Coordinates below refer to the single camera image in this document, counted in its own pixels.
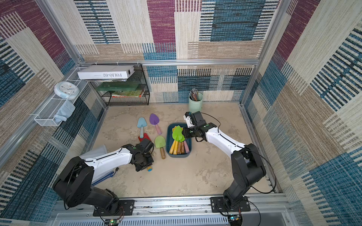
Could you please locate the red shovel wooden handle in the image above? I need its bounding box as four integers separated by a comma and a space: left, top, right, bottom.
138, 133, 151, 142

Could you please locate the green trowel yellow handle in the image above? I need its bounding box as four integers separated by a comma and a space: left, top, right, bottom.
169, 126, 185, 154

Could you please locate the purple trowel pink handle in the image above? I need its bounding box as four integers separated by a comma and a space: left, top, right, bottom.
183, 140, 190, 153
150, 114, 162, 135

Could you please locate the green trowel wooden handle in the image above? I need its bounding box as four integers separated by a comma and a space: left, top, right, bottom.
155, 135, 166, 159
177, 142, 182, 154

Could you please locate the light blue trowel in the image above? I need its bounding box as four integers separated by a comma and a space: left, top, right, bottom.
137, 117, 147, 139

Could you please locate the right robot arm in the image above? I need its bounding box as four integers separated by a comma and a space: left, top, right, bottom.
183, 112, 266, 210

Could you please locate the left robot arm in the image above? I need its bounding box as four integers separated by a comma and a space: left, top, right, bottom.
52, 139, 155, 216

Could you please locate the dark teal storage box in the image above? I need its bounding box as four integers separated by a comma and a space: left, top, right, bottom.
166, 122, 192, 158

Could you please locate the white folio box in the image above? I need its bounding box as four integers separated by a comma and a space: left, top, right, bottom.
78, 65, 134, 80

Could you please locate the mint green pencil cup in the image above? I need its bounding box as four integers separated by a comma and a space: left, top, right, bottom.
189, 93, 203, 113

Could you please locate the colored pencils bundle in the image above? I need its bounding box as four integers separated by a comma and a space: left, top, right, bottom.
189, 88, 199, 102

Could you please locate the open white book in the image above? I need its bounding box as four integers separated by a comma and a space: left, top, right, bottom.
80, 145, 118, 186

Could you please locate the colourful book on shelf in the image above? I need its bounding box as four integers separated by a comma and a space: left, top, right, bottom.
111, 90, 144, 98

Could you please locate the green book on shelf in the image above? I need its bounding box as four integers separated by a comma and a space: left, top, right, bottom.
96, 82, 139, 91

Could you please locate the light blue cloth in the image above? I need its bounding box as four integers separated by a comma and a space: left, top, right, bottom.
54, 100, 75, 123

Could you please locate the white round clock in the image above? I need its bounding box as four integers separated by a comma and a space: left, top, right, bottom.
54, 82, 80, 100

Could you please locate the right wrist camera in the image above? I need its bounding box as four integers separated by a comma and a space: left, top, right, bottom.
183, 112, 195, 129

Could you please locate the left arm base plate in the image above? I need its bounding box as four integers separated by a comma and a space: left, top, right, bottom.
93, 199, 135, 217

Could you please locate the black wire shelf rack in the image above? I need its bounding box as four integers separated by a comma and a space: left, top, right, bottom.
90, 64, 150, 107

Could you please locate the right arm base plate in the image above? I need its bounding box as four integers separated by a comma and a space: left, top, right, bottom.
210, 196, 251, 213

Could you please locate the white wire basket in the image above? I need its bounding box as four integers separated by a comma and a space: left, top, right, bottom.
34, 80, 87, 127

